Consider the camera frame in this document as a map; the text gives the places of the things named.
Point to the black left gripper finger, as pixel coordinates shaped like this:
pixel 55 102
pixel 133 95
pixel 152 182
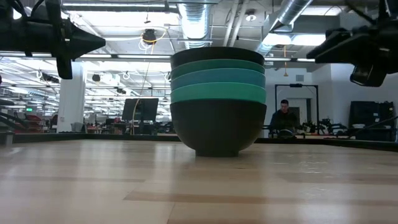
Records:
pixel 82 35
pixel 82 48

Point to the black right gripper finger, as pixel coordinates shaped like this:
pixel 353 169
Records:
pixel 342 33
pixel 348 51

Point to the black plastic bowl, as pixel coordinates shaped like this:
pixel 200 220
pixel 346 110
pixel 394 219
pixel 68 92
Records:
pixel 217 53
pixel 217 127

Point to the dark green plastic bowl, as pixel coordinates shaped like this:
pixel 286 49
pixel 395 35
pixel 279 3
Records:
pixel 217 66

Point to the blue plastic bowl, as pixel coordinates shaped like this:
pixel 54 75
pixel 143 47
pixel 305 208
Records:
pixel 217 77

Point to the turquoise plastic bowl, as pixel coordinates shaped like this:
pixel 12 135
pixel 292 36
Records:
pixel 217 92

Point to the small black robot arm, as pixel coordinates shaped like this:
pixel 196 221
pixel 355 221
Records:
pixel 326 124

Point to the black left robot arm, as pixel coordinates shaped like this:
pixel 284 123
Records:
pixel 7 34

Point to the white building column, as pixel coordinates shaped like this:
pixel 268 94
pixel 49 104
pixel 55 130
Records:
pixel 71 96

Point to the long ceiling light strip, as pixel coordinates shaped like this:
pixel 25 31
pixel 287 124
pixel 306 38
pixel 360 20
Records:
pixel 140 56

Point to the black ceiling-hung device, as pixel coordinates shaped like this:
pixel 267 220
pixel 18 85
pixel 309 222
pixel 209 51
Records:
pixel 149 36

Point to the black cabinet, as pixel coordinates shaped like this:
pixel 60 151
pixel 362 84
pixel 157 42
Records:
pixel 370 118

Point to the green exit sign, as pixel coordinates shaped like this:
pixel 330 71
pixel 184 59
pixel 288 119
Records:
pixel 29 109

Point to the black monitor on stand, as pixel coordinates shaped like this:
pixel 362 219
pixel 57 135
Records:
pixel 140 109

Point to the red chair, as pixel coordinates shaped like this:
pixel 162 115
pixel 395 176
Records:
pixel 32 119

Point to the round white ceiling sensor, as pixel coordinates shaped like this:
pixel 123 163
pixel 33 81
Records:
pixel 250 17

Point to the person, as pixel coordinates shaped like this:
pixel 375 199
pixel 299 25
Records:
pixel 283 119

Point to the white ceiling pipe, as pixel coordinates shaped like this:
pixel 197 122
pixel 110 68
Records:
pixel 239 25
pixel 230 25

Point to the small grey box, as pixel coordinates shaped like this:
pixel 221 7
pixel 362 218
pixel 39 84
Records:
pixel 7 137

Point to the silver ribbed air duct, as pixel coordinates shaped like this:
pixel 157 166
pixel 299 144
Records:
pixel 195 21
pixel 292 11

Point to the grey wall vent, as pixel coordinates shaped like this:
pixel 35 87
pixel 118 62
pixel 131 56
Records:
pixel 299 77

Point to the black rack frame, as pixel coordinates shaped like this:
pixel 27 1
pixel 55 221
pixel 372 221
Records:
pixel 297 85

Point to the black aluminium table frame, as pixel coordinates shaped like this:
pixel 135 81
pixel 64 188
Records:
pixel 93 137

